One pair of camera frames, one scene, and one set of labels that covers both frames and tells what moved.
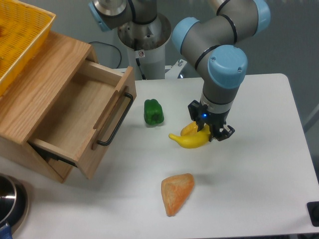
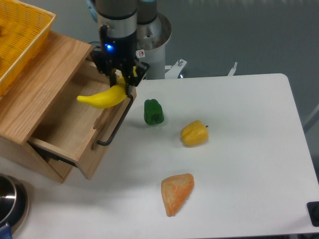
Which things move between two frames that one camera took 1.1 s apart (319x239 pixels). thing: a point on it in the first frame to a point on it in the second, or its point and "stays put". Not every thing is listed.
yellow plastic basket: x=24 y=30 stays put
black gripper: x=201 y=113 to x=116 y=54
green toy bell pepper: x=153 y=113 stays put
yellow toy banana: x=190 y=138 to x=108 y=96
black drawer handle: x=121 y=120 stays put
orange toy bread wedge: x=175 y=190 stays put
